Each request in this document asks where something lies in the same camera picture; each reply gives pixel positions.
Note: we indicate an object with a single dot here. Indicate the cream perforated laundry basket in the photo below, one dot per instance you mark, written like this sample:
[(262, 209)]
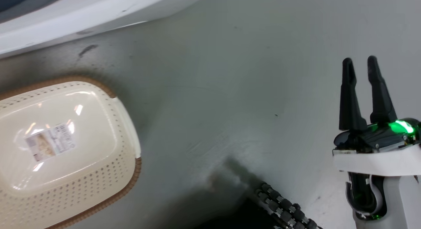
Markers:
[(82, 176)]

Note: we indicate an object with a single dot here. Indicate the black roller robot wheel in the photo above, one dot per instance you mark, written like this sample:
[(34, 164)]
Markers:
[(286, 209)]

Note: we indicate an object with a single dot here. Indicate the paper label sticker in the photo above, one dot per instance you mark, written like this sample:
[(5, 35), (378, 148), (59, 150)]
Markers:
[(50, 142)]

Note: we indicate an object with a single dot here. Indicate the white washing machine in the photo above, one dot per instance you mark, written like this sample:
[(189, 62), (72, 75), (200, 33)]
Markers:
[(98, 12)]

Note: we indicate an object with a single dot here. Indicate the dark washing machine door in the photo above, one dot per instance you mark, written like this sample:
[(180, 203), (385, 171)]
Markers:
[(23, 0)]

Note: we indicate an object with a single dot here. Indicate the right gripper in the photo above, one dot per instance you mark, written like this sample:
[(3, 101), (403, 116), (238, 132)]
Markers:
[(378, 137)]

